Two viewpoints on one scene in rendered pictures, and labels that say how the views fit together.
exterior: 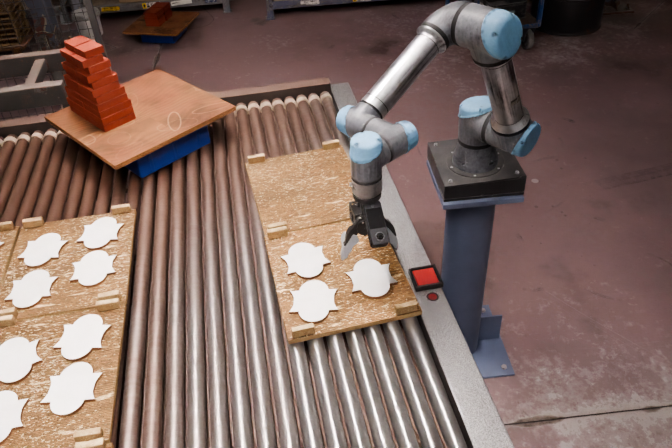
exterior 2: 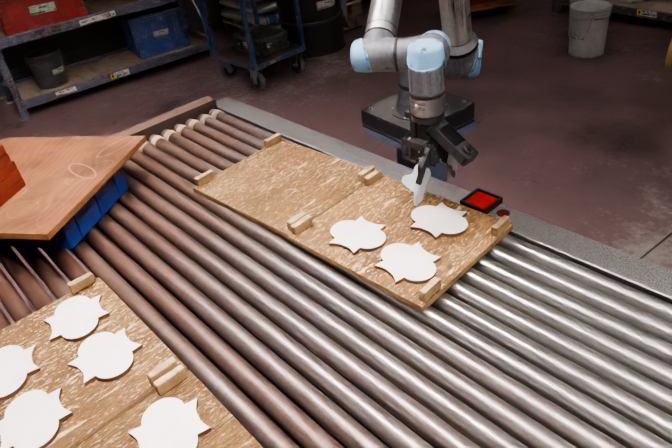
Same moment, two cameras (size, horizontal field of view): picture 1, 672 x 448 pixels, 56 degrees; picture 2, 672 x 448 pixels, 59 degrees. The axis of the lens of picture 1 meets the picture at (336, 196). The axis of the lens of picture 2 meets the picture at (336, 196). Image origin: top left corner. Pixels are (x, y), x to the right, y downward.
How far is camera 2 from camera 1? 0.87 m
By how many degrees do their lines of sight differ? 25
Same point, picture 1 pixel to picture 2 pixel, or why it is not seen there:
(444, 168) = (398, 121)
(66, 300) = (99, 407)
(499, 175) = (451, 108)
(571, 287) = not seen: hidden behind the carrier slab
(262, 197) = (247, 206)
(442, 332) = (545, 234)
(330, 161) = (285, 154)
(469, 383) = (615, 258)
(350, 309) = (449, 253)
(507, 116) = (464, 34)
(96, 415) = not seen: outside the picture
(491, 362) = not seen: hidden behind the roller
